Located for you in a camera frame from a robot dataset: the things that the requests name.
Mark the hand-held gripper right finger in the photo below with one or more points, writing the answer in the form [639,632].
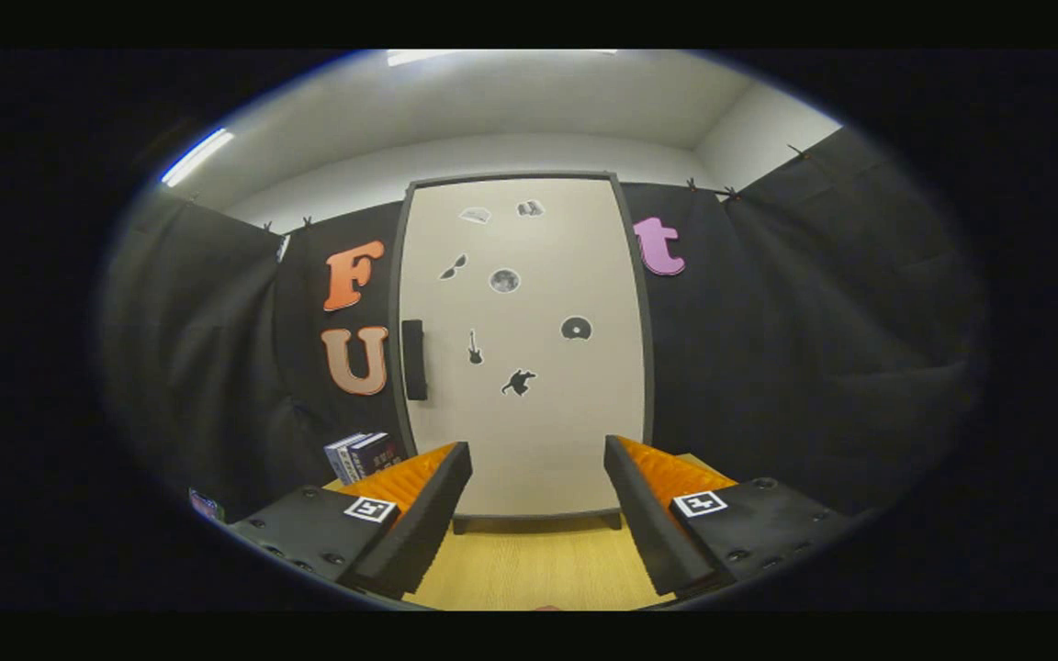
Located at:
[648,519]

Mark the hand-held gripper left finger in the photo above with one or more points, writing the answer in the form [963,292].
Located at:
[419,523]

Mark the white cabinet door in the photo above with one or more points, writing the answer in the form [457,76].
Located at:
[538,441]

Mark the grey cabinet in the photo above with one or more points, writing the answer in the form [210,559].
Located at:
[460,526]

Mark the dark blue book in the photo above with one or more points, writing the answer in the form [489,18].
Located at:
[377,453]

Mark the small blue object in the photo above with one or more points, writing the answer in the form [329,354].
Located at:
[205,506]

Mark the black backdrop cloth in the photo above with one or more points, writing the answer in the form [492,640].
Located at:
[814,349]

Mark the long ceiling light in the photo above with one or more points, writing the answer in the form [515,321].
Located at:
[196,156]

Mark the wide ceiling light panel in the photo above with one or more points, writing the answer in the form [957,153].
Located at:
[492,56]

